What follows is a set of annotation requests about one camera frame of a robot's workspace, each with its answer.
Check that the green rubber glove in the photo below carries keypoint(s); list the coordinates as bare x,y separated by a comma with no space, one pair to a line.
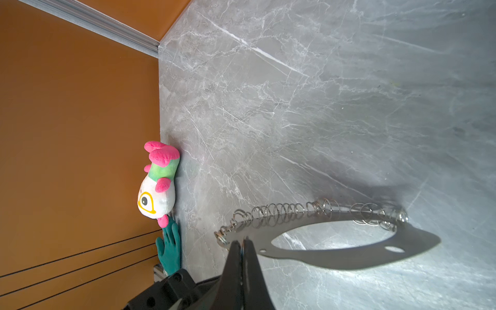
169,248

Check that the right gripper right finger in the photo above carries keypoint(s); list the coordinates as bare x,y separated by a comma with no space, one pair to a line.
256,295

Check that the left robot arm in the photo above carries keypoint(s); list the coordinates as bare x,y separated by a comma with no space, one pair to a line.
178,291

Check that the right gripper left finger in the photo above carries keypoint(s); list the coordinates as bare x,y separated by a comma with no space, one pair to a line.
227,293

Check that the pink green plush toy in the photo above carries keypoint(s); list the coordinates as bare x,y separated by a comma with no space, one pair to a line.
157,194

